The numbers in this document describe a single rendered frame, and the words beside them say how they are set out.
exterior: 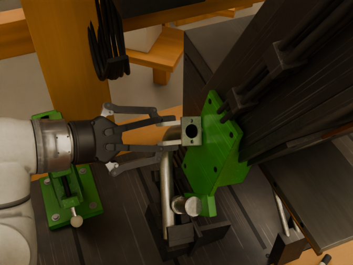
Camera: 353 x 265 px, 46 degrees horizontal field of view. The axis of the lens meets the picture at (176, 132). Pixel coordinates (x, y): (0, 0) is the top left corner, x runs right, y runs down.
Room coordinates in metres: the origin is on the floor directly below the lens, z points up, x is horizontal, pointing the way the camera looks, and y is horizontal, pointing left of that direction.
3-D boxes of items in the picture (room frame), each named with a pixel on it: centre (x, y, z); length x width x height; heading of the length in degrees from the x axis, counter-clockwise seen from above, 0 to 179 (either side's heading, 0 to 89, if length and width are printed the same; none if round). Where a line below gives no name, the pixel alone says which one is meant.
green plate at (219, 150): (0.51, -0.09, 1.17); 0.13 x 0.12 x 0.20; 111
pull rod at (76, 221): (0.49, 0.23, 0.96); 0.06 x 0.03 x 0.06; 21
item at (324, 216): (0.53, -0.25, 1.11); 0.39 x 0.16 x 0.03; 21
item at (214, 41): (0.76, -0.19, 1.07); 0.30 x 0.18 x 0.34; 111
